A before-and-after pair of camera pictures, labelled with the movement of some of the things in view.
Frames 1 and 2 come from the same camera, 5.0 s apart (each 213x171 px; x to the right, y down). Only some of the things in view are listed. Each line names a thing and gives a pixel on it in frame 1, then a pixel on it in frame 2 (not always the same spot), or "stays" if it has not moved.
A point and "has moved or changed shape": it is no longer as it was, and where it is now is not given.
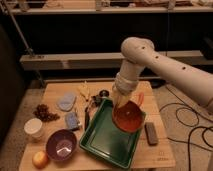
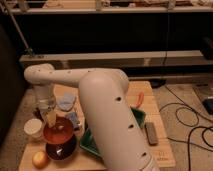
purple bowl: x=61 y=144 stays
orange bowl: x=128 y=117 has moved or changed shape
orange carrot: x=141 y=99 stays
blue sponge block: x=72 y=120 stays
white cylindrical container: x=33 y=128 stays
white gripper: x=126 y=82 -> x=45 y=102
